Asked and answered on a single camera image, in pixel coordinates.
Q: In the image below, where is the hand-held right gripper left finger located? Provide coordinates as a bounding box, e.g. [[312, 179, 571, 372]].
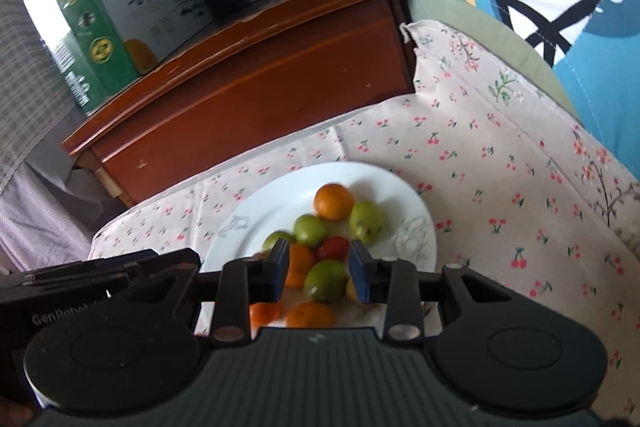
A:
[[120, 238, 291, 347]]

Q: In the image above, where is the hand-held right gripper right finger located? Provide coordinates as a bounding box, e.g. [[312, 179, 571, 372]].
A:
[[348, 239, 521, 343]]

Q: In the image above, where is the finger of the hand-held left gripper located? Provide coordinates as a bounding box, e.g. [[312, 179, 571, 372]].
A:
[[10, 248, 202, 290]]

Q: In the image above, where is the large green round fruit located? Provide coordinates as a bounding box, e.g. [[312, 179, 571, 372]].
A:
[[303, 260, 349, 304]]

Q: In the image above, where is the red round fruit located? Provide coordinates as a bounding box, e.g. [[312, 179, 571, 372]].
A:
[[315, 236, 350, 263]]

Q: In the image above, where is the white floral plate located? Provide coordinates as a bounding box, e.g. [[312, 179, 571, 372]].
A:
[[200, 162, 438, 333]]

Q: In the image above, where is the pale purple cloth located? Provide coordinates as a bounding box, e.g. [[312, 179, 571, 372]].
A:
[[0, 157, 126, 273]]

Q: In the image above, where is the cherry print tablecloth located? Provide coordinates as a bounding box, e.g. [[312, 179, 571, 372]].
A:
[[87, 19, 640, 427]]

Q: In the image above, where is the red-brown wooden cabinet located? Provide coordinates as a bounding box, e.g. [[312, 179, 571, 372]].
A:
[[61, 0, 418, 208]]

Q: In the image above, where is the checked beige cloth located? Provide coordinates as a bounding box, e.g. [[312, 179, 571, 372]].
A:
[[0, 0, 76, 192]]

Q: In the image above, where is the green and white carton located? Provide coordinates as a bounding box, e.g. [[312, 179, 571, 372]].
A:
[[22, 0, 216, 116]]

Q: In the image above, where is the olive green cushion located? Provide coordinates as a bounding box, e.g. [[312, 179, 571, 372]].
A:
[[407, 0, 581, 118]]

